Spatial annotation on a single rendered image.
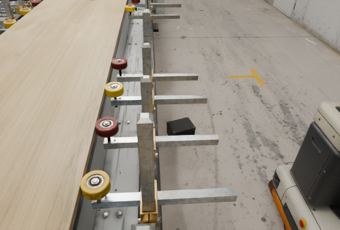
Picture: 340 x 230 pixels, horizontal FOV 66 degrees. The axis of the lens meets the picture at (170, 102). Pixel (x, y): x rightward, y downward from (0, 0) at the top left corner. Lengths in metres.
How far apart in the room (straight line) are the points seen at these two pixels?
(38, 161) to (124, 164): 0.42
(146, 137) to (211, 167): 1.47
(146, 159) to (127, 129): 0.74
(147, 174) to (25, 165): 0.40
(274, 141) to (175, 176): 0.91
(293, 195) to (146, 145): 1.21
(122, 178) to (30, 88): 0.55
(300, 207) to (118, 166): 0.99
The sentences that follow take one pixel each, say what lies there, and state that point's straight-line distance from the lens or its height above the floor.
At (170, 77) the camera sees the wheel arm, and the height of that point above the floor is 0.81.
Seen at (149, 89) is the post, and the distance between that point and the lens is 0.80.
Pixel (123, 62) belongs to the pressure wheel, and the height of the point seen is 0.91.
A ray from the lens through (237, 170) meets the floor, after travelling 2.05.
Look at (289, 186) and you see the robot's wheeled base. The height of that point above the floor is 0.27.
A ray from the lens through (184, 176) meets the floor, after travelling 1.94.
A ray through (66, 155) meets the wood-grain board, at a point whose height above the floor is 0.90.
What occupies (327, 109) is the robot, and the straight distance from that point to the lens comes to 1.40.
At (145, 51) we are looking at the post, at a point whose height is 1.09.
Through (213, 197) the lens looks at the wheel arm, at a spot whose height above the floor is 0.83.
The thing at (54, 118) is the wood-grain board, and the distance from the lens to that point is 1.05.
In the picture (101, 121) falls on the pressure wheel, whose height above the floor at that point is 0.91.
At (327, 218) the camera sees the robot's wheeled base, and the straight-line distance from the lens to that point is 1.65.
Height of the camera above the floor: 1.51
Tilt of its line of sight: 35 degrees down
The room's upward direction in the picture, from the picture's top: 1 degrees clockwise
